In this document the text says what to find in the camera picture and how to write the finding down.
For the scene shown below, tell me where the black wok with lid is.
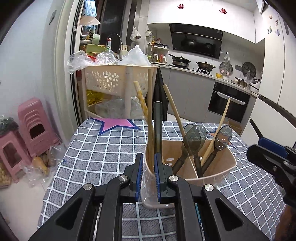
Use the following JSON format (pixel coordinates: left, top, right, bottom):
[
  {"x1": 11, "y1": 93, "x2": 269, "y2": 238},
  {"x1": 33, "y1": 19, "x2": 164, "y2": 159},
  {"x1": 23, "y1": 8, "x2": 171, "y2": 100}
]
[{"x1": 168, "y1": 54, "x2": 191, "y2": 69}]

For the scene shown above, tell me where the black chair back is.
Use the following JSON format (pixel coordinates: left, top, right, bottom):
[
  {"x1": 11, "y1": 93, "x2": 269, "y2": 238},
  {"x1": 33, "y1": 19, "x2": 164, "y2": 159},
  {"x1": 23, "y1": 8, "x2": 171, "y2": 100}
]
[{"x1": 152, "y1": 68, "x2": 169, "y2": 121}]

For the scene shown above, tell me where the white refrigerator with magnets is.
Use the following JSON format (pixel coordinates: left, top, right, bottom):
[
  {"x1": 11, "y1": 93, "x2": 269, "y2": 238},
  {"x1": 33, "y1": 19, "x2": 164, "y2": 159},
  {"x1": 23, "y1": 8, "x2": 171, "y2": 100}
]
[{"x1": 241, "y1": 4, "x2": 295, "y2": 148}]

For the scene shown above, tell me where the beige flower-pattern storage cart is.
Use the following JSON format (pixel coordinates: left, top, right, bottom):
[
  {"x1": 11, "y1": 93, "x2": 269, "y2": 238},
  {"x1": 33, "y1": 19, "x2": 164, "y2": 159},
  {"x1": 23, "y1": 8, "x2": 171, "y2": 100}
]
[{"x1": 82, "y1": 65, "x2": 158, "y2": 119}]

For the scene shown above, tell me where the beige utensil holder basket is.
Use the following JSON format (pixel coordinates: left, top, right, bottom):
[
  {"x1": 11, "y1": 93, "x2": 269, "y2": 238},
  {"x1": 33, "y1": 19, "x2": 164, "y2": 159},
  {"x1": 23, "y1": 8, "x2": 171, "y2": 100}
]
[{"x1": 140, "y1": 140, "x2": 236, "y2": 209}]

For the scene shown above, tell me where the floral patterned wooden chopstick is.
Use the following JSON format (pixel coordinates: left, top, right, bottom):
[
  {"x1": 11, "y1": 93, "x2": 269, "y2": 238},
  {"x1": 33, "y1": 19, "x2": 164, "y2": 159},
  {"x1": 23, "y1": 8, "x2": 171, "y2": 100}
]
[{"x1": 133, "y1": 81, "x2": 148, "y2": 121}]

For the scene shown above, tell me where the black built-in oven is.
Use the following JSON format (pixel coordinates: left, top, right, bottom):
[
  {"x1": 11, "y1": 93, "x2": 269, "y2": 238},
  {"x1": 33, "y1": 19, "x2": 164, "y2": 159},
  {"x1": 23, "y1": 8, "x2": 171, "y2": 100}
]
[{"x1": 207, "y1": 81, "x2": 251, "y2": 123}]

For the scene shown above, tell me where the plain wooden chopstick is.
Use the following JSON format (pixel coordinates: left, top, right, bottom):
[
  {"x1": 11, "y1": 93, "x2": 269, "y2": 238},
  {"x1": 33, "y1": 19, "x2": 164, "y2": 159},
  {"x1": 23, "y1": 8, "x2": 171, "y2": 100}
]
[
  {"x1": 200, "y1": 98, "x2": 231, "y2": 166},
  {"x1": 163, "y1": 84, "x2": 185, "y2": 138},
  {"x1": 147, "y1": 69, "x2": 154, "y2": 171}
]

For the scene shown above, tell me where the dark-handled steel utensil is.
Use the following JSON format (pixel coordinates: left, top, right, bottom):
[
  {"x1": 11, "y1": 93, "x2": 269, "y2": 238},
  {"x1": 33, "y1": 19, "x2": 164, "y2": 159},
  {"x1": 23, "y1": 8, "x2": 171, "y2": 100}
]
[{"x1": 153, "y1": 101, "x2": 163, "y2": 154}]

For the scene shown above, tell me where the pink plastic stool stack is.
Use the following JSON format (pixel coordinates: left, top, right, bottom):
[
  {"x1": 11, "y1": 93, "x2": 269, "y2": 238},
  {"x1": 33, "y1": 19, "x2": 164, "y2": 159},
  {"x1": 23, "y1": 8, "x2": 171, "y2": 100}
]
[{"x1": 18, "y1": 97, "x2": 59, "y2": 158}]

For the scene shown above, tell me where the dark pot on stove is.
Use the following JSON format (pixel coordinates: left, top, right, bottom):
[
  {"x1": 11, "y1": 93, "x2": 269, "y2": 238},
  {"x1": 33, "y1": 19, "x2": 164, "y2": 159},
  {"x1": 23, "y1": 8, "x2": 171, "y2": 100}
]
[{"x1": 196, "y1": 61, "x2": 215, "y2": 72}]

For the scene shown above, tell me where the black range hood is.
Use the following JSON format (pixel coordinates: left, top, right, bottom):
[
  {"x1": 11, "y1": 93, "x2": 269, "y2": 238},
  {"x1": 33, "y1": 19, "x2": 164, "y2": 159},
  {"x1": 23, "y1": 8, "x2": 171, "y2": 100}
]
[{"x1": 169, "y1": 23, "x2": 223, "y2": 59}]

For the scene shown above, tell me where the grey checked star tablecloth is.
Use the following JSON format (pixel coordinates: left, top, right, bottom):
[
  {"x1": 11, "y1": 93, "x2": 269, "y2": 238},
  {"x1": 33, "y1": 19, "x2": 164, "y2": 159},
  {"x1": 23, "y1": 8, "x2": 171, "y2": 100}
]
[{"x1": 38, "y1": 119, "x2": 285, "y2": 240}]

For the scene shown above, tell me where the dark-handled steel spoon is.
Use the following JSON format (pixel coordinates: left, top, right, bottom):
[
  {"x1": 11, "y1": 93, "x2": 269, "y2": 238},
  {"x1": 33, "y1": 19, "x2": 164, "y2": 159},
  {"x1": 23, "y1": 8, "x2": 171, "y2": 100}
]
[
  {"x1": 184, "y1": 123, "x2": 196, "y2": 141},
  {"x1": 202, "y1": 125, "x2": 232, "y2": 174},
  {"x1": 172, "y1": 125, "x2": 207, "y2": 177}
]

